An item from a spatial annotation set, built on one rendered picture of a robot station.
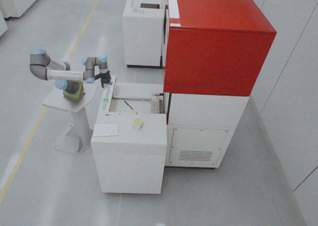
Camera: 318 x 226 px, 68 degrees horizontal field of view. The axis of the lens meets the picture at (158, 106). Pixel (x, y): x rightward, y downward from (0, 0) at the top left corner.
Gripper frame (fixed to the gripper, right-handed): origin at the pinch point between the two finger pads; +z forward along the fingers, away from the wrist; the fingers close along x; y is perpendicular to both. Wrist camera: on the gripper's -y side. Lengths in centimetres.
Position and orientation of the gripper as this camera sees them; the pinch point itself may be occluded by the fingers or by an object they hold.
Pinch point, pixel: (103, 88)
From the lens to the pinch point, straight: 223.8
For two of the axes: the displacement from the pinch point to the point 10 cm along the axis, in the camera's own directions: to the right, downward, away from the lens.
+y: 10.0, 0.4, 0.4
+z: -0.6, 7.1, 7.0
